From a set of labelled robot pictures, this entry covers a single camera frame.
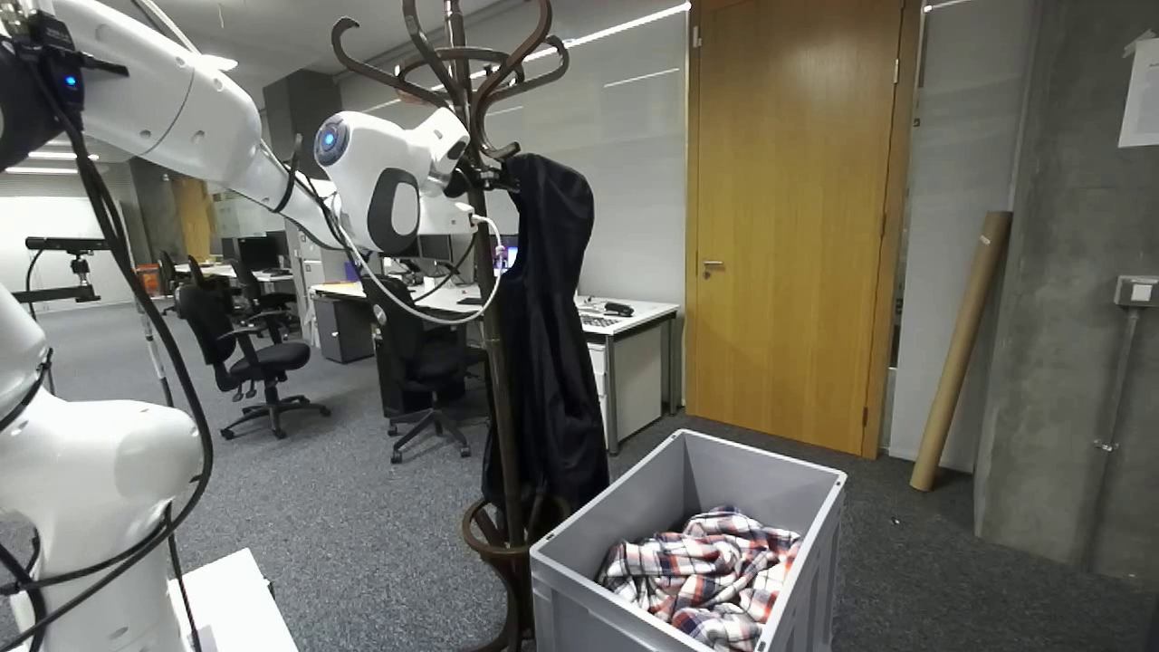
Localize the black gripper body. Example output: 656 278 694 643
437 150 484 201

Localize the black hoodie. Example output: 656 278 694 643
480 150 617 535

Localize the dark wooden coat stand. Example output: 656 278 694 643
331 0 575 652

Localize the white desk with drawers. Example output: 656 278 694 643
307 278 686 456

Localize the black office chair with armrests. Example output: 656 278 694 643
179 273 333 442

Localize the wooden door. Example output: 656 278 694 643
682 0 924 465

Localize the grey plastic crate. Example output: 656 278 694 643
527 422 853 652

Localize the plaid cloth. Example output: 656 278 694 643
593 502 805 652

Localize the white robot platform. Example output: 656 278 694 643
163 547 302 652

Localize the long cardboard tube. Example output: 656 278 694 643
904 206 1018 497

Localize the white paper sign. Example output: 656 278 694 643
1116 30 1159 151

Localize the grey conduit pipe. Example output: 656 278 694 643
1086 305 1150 571

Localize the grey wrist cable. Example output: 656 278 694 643
288 131 507 334

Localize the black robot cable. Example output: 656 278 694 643
0 10 226 652

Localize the black camera on tripod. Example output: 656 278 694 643
9 233 122 308

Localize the grey wall switch box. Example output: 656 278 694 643
1107 273 1159 311

